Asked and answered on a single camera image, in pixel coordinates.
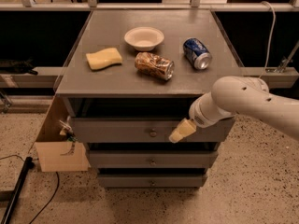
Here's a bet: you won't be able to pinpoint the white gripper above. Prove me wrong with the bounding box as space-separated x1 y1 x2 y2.
169 98 226 143

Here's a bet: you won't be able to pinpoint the grey top drawer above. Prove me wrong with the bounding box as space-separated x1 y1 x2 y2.
70 118 235 143

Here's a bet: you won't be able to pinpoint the grey drawer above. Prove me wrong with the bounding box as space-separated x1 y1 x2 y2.
98 175 207 188
70 118 235 143
87 150 218 168

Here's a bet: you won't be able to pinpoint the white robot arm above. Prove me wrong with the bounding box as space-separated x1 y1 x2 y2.
169 77 299 143

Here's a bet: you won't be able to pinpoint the grey drawer cabinet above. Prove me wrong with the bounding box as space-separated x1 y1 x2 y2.
56 9 241 175

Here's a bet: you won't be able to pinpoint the grey middle drawer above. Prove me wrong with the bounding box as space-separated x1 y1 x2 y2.
87 150 218 168

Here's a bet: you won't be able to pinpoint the grey bottom drawer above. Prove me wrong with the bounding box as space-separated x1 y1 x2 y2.
98 175 207 188

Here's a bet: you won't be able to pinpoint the crushed brown can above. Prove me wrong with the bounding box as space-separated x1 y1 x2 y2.
135 52 175 81

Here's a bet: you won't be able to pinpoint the blue soda can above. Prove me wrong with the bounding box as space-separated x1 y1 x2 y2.
183 38 212 70

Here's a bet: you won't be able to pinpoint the white bowl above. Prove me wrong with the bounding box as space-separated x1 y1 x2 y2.
124 27 164 51

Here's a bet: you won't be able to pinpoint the yellow sponge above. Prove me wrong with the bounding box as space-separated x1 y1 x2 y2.
86 48 122 71

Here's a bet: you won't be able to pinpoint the crumpled items in box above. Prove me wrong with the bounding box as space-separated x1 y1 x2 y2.
59 117 77 156

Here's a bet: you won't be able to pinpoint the cardboard box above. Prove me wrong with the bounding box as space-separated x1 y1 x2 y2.
35 97 90 172

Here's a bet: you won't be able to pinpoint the black bar on floor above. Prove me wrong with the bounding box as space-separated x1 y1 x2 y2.
0 157 35 224

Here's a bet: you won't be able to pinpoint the white hanging cable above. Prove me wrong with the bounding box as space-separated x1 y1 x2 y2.
258 0 278 79

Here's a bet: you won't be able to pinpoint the black floor cable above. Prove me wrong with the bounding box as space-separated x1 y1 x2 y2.
0 154 61 224

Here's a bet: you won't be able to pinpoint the metal rail frame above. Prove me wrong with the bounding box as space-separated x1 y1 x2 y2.
0 0 299 11

